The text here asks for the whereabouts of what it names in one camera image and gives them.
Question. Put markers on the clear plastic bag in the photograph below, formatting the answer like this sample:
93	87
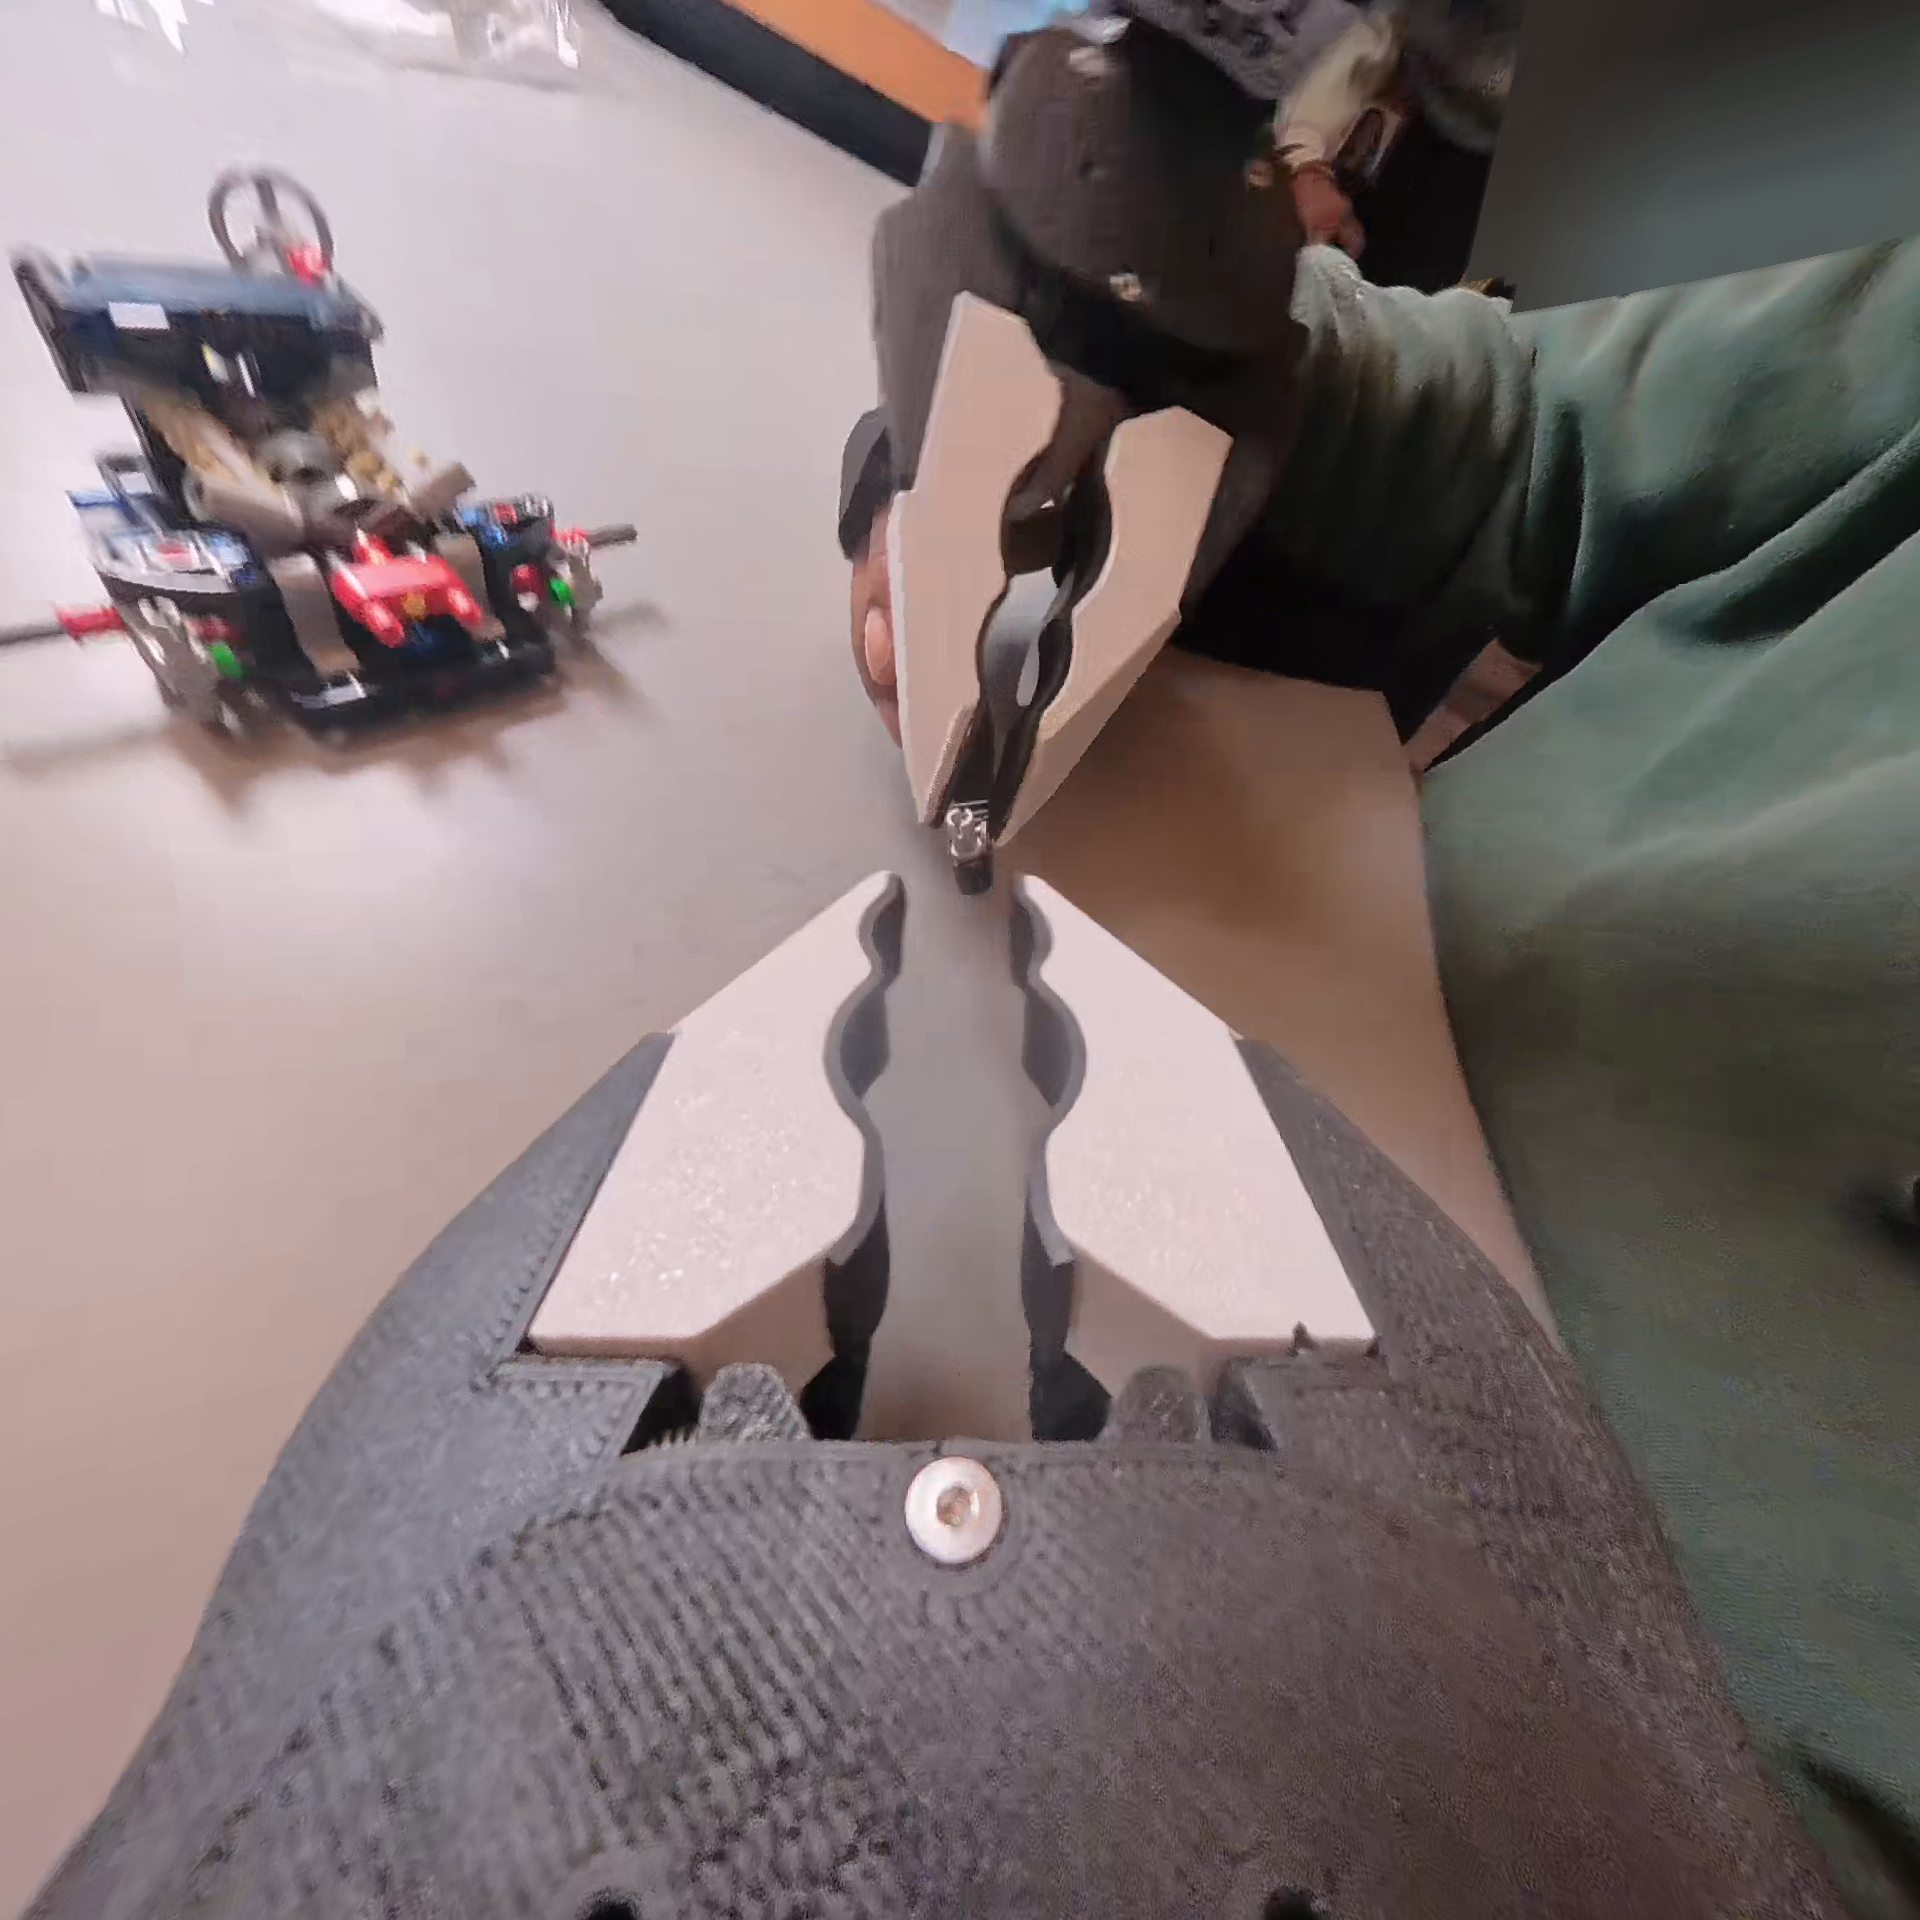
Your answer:
299	23

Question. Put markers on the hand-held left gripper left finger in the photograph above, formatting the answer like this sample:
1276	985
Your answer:
705	1200

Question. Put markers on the black lego beam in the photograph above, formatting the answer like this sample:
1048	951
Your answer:
969	867

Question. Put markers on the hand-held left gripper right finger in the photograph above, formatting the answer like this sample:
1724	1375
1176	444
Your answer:
1201	1200

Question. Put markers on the lego car chassis assembly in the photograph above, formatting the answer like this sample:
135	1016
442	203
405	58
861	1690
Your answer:
299	569

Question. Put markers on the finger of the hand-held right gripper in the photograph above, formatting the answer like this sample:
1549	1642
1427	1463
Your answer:
1155	523
954	523

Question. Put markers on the person's right forearm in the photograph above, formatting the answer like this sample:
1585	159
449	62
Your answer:
1499	450

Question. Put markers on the person's right hand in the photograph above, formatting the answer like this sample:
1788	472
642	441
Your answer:
874	644

